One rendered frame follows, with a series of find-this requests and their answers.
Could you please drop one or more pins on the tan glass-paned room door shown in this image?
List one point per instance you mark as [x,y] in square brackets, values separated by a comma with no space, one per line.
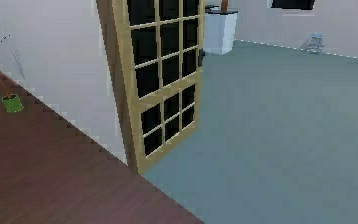
[163,83]

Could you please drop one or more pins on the white cabinet with black top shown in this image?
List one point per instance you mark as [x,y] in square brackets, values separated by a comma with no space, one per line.
[219,31]

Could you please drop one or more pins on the brown vase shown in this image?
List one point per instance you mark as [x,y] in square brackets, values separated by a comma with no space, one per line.
[224,5]

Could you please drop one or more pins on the small grey folding chair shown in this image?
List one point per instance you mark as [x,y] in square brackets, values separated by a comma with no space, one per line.
[315,42]

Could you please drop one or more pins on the black window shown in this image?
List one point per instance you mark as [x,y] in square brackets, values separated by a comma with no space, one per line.
[293,3]

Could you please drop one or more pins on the house plant in green pot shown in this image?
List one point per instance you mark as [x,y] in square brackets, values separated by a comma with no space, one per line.
[11,102]

